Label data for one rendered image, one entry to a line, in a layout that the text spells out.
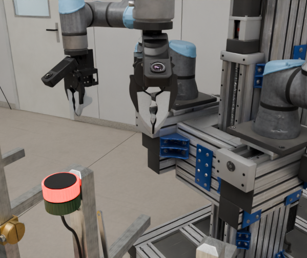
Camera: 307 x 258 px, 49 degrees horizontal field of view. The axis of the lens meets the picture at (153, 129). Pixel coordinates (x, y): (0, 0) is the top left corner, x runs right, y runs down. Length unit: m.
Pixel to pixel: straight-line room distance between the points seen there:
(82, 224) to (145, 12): 0.39
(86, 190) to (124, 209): 1.92
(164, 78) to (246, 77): 0.78
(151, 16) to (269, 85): 0.58
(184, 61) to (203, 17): 1.88
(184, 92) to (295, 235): 1.10
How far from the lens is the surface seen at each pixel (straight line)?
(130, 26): 1.06
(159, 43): 0.60
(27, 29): 4.46
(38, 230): 2.46
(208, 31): 3.27
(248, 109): 1.34
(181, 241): 1.94
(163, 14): 0.61
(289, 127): 1.12
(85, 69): 1.09
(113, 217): 2.47
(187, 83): 1.44
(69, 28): 1.05
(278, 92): 1.08
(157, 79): 0.54
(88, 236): 0.68
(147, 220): 1.00
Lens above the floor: 1.46
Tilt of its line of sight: 22 degrees down
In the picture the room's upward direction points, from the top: straight up
